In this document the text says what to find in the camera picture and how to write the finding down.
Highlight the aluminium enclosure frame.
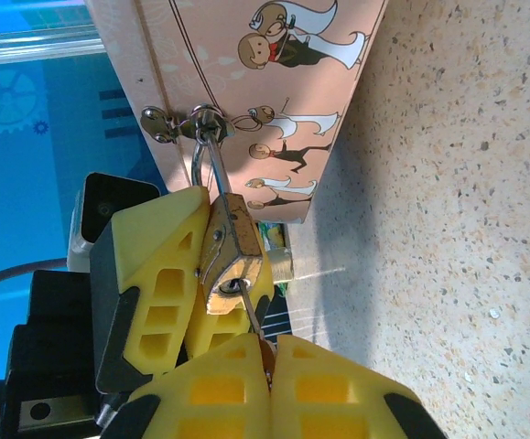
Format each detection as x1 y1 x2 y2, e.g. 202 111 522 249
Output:
0 25 106 66

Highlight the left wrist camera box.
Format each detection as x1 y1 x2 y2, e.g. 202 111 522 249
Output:
68 172 162 272

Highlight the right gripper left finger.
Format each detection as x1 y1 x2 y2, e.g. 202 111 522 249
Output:
98 332 274 439

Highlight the small metal key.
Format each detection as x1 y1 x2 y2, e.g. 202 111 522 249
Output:
238 279 279 383

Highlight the green snack packet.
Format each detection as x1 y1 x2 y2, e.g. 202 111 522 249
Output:
257 222 294 251

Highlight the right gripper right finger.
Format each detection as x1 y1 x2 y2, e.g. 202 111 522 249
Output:
270 335 449 439

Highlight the small brass padlock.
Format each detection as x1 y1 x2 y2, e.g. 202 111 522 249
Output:
189 135 267 317

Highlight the pink cartoon couple tin box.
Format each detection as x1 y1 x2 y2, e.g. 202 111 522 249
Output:
85 0 390 226

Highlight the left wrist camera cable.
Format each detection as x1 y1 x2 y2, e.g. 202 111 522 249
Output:
0 257 71 299

